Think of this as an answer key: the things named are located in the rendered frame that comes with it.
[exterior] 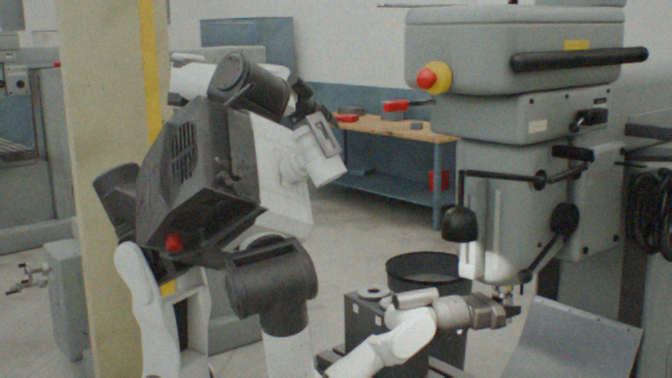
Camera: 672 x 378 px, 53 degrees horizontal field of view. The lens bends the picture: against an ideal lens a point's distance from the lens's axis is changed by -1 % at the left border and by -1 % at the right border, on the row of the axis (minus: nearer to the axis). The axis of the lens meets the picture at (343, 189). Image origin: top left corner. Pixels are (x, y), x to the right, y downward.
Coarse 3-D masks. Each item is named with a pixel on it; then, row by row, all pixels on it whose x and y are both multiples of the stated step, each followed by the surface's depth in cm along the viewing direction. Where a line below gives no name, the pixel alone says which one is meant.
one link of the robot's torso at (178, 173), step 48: (240, 96) 131; (192, 144) 121; (240, 144) 127; (288, 144) 138; (144, 192) 135; (192, 192) 117; (240, 192) 121; (288, 192) 131; (144, 240) 131; (192, 240) 132; (240, 240) 126
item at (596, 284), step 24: (624, 168) 165; (648, 168) 161; (624, 192) 166; (624, 216) 167; (648, 216) 162; (624, 240) 167; (648, 240) 163; (552, 264) 185; (576, 264) 180; (600, 264) 174; (624, 264) 168; (648, 264) 164; (552, 288) 186; (576, 288) 181; (600, 288) 175; (624, 288) 169; (648, 288) 165; (600, 312) 176; (624, 312) 171; (648, 312) 166; (648, 336) 168; (648, 360) 170
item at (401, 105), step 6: (390, 102) 134; (396, 102) 134; (402, 102) 135; (408, 102) 137; (414, 102) 138; (420, 102) 139; (426, 102) 140; (432, 102) 141; (384, 108) 134; (390, 108) 133; (396, 108) 134; (402, 108) 135
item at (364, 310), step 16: (368, 288) 187; (384, 288) 187; (352, 304) 184; (368, 304) 179; (384, 304) 176; (352, 320) 185; (368, 320) 178; (384, 320) 172; (352, 336) 186; (368, 336) 179; (384, 368) 175; (400, 368) 174; (416, 368) 177
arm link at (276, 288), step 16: (288, 256) 123; (240, 272) 119; (256, 272) 119; (272, 272) 120; (288, 272) 120; (304, 272) 121; (256, 288) 118; (272, 288) 119; (288, 288) 120; (304, 288) 121; (256, 304) 119; (272, 304) 120; (288, 304) 122; (304, 304) 124; (272, 320) 122; (288, 320) 122; (304, 320) 125; (288, 336) 124
